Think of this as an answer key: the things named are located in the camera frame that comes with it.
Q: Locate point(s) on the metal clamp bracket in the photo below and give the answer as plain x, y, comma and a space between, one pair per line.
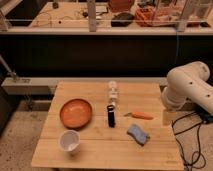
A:
12, 74

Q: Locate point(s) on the orange plate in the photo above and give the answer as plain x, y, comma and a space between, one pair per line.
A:
76, 113

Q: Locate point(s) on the black upright eraser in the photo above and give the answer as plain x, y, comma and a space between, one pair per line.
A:
111, 117

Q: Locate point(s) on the black pouch on shelf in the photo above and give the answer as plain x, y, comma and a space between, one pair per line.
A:
122, 20

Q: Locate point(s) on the orange carrot toy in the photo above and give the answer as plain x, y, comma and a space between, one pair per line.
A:
140, 115

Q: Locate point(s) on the blue sponge cloth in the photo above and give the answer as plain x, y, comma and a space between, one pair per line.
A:
138, 134

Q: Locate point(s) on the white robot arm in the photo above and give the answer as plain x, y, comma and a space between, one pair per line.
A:
188, 81

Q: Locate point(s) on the white plastic cup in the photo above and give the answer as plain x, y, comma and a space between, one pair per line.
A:
69, 141

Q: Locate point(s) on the orange crate on shelf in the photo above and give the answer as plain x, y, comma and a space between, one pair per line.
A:
151, 17

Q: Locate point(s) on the red-brown bowl on shelf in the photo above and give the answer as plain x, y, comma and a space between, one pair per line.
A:
120, 5

